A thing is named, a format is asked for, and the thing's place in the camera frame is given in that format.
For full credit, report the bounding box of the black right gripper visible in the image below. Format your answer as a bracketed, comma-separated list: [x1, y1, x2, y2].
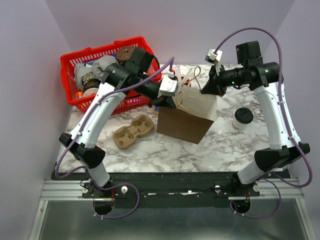
[201, 62, 247, 97]

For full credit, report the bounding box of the brown paper bag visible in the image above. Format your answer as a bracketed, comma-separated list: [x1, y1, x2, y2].
[156, 66, 217, 145]

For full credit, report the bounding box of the black plastic cup lid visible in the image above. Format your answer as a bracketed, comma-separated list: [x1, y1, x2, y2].
[234, 107, 254, 125]

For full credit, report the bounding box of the white paper coffee cup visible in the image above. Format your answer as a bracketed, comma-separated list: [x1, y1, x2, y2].
[231, 118, 248, 131]

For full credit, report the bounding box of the cardboard cup carrier tray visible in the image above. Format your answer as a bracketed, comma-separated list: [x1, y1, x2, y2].
[112, 114, 154, 149]

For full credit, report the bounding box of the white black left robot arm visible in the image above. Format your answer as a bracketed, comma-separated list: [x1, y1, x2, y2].
[55, 47, 178, 198]

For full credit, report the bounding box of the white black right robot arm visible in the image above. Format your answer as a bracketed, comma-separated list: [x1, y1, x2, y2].
[201, 41, 310, 196]

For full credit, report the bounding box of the blue tan small box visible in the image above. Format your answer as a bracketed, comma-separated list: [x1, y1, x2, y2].
[153, 106, 160, 116]

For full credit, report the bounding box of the red ribbed cup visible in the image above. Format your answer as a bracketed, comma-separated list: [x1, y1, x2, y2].
[179, 76, 192, 87]

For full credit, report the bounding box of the brown lidded round container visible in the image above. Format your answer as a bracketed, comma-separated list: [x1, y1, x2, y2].
[115, 45, 136, 64]

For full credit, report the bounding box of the black gold labelled jar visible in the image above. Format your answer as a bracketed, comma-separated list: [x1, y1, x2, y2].
[81, 72, 101, 98]

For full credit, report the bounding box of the grey crumpled bag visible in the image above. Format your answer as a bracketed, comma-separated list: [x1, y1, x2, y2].
[74, 55, 118, 90]

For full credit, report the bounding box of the red plastic shopping basket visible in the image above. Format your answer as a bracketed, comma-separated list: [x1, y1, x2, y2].
[60, 36, 162, 116]

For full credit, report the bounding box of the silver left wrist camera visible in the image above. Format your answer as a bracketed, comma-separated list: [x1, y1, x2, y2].
[158, 70, 179, 97]

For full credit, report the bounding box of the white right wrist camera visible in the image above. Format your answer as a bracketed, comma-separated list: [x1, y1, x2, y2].
[205, 48, 223, 75]

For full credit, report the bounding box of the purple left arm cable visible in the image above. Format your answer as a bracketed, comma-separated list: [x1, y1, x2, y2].
[54, 56, 175, 220]

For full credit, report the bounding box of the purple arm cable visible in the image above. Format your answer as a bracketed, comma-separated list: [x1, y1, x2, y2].
[54, 56, 175, 220]
[214, 26, 313, 220]

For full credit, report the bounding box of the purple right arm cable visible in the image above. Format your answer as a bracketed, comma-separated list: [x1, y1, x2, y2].
[214, 26, 313, 220]

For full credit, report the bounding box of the black mounting base rail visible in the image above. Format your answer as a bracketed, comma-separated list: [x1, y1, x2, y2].
[49, 171, 261, 210]

